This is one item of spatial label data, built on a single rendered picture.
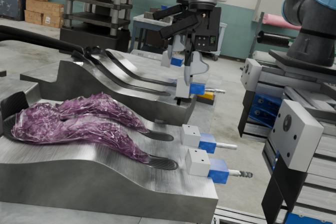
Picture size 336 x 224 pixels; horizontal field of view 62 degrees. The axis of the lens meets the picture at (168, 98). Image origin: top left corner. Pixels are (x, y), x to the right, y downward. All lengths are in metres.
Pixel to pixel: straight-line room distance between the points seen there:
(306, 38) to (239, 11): 6.24
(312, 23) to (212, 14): 0.40
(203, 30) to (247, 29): 6.59
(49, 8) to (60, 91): 6.59
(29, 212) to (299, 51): 0.88
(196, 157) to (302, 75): 0.60
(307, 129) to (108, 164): 0.33
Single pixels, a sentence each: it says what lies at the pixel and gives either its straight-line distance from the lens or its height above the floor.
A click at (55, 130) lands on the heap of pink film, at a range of 0.52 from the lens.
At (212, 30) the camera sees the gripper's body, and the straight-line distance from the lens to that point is 0.74.
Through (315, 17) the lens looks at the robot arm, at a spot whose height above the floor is 1.18.
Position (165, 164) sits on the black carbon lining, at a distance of 0.55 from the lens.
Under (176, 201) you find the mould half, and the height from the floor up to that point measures 0.84.
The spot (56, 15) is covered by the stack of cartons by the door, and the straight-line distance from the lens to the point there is 7.35.
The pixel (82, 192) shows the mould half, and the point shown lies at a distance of 0.48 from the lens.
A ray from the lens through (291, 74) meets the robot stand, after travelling 1.03.
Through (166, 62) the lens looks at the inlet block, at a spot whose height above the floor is 0.92.
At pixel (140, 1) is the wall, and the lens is 7.19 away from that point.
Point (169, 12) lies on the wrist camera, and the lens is 1.05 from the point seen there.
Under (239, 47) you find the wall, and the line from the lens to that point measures 7.35.
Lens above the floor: 1.14
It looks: 19 degrees down
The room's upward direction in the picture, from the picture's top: 12 degrees clockwise
